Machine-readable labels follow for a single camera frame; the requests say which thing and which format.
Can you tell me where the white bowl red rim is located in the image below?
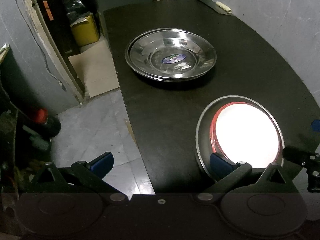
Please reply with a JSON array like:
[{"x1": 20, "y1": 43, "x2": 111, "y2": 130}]
[{"x1": 209, "y1": 101, "x2": 282, "y2": 168}]

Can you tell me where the steel bowl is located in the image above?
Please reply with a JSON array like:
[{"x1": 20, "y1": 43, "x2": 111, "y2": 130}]
[{"x1": 195, "y1": 95, "x2": 285, "y2": 180}]

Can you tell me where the red bottle cap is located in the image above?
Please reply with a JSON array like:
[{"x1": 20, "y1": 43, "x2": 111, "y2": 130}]
[{"x1": 34, "y1": 108, "x2": 48, "y2": 124}]

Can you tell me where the yellow bin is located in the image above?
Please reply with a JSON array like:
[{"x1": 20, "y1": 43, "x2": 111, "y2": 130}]
[{"x1": 70, "y1": 12, "x2": 100, "y2": 47}]

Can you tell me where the grey wall cable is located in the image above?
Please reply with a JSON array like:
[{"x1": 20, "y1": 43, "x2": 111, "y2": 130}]
[{"x1": 10, "y1": 0, "x2": 67, "y2": 92}]

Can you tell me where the cleaver with cream handle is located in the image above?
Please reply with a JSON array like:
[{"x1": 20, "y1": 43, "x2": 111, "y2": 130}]
[{"x1": 197, "y1": 0, "x2": 233, "y2": 16}]

